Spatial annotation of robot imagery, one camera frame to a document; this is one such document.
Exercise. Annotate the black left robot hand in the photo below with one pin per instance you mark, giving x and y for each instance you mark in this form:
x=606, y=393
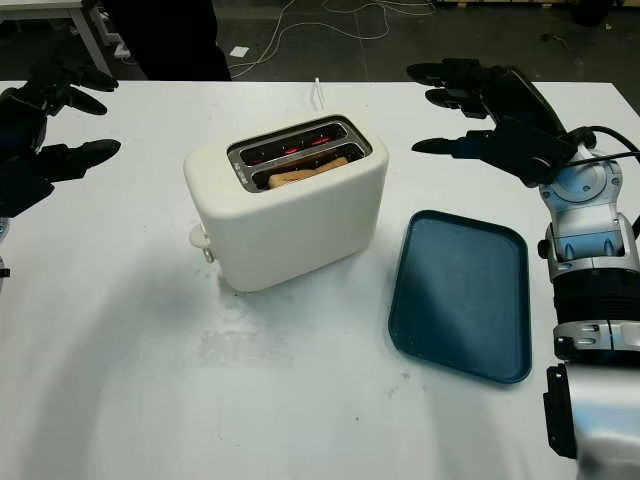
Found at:
x=20, y=125

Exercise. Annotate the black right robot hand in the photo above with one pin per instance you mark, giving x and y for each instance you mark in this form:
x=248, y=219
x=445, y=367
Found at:
x=520, y=95

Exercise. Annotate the slice of toast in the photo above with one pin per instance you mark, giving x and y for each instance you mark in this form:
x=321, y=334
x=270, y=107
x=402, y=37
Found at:
x=300, y=175

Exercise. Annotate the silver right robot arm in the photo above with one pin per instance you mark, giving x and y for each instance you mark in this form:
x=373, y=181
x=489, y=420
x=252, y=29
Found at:
x=590, y=225

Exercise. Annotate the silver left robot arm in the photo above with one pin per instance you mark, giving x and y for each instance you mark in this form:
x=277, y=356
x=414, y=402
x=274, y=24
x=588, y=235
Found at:
x=3, y=230

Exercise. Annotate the white toaster lever knob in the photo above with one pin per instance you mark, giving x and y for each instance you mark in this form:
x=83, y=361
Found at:
x=198, y=236

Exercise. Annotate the white two-slot toaster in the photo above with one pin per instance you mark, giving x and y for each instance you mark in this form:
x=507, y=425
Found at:
x=300, y=225

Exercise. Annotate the small dark floor debris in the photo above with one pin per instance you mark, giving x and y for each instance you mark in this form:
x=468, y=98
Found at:
x=552, y=39

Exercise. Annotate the black floor object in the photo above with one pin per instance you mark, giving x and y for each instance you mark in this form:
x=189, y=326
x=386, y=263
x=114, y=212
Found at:
x=590, y=11

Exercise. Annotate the white desk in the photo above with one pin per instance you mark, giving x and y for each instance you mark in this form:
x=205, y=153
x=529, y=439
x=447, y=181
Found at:
x=85, y=25

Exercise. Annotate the teal plastic tray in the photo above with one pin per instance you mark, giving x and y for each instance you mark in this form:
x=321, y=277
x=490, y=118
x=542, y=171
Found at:
x=460, y=295

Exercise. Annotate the white paper sheet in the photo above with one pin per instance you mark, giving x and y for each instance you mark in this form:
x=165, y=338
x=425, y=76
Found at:
x=240, y=51

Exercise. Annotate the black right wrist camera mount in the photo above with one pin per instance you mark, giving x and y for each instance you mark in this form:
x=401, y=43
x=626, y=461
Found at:
x=537, y=150

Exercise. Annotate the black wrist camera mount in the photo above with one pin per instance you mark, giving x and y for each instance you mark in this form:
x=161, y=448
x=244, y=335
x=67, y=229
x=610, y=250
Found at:
x=22, y=187
x=537, y=150

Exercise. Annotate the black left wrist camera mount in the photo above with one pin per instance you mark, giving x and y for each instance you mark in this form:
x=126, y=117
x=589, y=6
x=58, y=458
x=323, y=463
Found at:
x=22, y=187

